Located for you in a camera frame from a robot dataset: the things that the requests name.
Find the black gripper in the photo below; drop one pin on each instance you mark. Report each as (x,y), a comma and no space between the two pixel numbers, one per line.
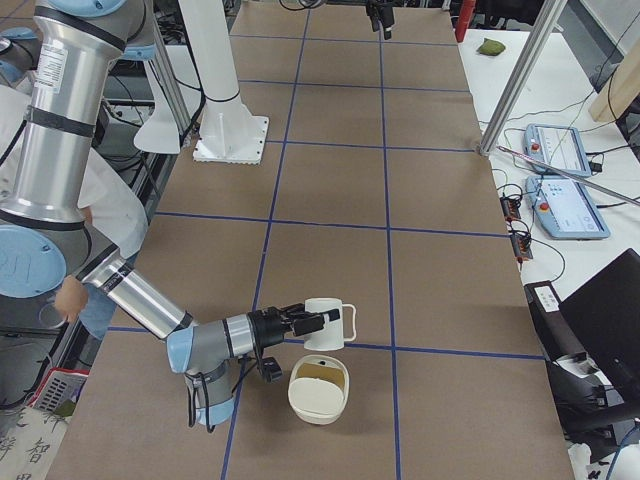
(387,19)
(264,328)

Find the white ribbed mug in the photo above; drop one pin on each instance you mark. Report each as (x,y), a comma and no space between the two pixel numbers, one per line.
(331,337)

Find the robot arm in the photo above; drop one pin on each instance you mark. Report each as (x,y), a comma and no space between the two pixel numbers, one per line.
(45,238)

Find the cream lidded bin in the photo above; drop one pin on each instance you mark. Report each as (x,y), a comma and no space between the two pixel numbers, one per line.
(318,389)

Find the green bean bag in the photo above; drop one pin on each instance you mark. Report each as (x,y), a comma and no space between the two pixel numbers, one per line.
(491,47)

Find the far teach pendant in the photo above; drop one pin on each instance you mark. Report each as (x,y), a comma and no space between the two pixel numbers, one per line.
(558,146)

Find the teach pendant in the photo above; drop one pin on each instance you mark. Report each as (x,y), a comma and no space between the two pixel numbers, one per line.
(558,146)
(564,209)

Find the far orange terminal block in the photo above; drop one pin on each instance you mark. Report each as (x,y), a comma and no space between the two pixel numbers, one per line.
(510,208)

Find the orange terminal block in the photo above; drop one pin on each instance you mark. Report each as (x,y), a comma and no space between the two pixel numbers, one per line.
(510,208)
(521,244)

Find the near orange terminal block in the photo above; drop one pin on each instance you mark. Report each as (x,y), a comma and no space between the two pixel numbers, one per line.
(521,244)

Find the person in white shirt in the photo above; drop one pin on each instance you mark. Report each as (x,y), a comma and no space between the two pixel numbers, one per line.
(109,205)

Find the near teach pendant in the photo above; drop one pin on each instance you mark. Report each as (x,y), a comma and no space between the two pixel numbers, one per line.
(564,209)

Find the white plastic basket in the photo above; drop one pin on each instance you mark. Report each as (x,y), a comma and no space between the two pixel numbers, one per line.
(58,386)

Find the black laptop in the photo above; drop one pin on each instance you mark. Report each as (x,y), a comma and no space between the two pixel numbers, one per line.
(604,316)

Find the aluminium frame post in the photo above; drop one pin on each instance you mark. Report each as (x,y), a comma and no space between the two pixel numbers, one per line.
(537,38)

